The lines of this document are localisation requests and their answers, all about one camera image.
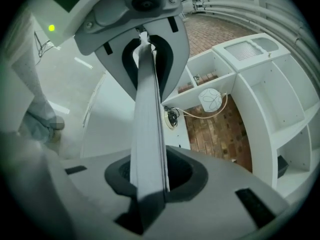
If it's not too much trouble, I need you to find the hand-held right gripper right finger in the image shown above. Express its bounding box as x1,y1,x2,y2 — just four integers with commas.
149,145,296,240

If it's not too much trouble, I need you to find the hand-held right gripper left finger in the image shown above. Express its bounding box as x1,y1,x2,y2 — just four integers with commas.
57,155,145,240

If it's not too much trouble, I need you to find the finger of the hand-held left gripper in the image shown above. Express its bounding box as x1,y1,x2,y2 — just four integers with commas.
149,14,190,103
95,28,143,102

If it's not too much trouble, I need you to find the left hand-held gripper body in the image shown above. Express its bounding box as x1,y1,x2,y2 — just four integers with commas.
29,0,184,57

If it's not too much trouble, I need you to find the white shelf unit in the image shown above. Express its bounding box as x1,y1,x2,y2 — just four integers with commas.
162,32,320,205

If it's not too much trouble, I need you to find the white globe table lamp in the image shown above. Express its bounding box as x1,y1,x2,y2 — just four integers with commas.
163,88,229,133

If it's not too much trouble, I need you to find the black stitched box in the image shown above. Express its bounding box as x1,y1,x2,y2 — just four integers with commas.
276,154,290,179

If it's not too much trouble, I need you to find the row of white ceiling pipes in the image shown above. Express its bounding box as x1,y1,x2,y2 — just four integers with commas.
184,0,320,70

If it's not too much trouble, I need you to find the black floor cable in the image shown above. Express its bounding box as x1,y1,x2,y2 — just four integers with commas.
33,30,56,65

